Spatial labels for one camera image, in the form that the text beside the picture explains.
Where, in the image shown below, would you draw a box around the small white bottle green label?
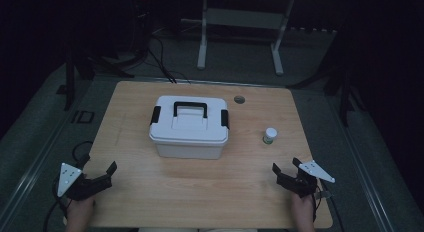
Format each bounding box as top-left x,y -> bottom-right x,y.
262,126 -> 278,146

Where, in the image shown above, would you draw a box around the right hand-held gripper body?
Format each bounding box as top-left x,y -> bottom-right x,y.
276,160 -> 336,199

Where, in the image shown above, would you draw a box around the black device with red light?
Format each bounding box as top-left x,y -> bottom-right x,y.
131,0 -> 153,58

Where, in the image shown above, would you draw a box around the hand-held gripper black cable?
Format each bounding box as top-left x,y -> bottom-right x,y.
312,179 -> 346,232
42,140 -> 95,232

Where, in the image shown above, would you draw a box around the person's right hand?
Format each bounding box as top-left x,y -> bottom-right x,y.
290,191 -> 316,220

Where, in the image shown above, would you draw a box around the left hand-held gripper black cable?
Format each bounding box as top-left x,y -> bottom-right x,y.
42,140 -> 95,232

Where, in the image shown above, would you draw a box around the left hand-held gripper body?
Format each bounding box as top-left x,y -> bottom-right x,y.
57,162 -> 113,202

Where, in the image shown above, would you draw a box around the black floor cables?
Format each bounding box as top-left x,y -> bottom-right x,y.
146,34 -> 192,85

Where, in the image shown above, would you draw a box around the right hand-held gripper black cable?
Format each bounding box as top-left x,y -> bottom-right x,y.
312,179 -> 346,232

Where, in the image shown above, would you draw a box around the person's left hand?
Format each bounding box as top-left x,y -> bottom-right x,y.
65,195 -> 96,224

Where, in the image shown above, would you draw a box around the white box lid black handle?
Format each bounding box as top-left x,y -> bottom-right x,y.
148,95 -> 231,147

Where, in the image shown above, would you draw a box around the black tripod stand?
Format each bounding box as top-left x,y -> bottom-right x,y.
55,38 -> 136,112
289,25 -> 366,128

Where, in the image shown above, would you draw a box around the white plastic storage box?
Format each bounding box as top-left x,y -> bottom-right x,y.
151,138 -> 228,161

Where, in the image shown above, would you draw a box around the white metal stand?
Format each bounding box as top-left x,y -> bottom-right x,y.
195,0 -> 296,77

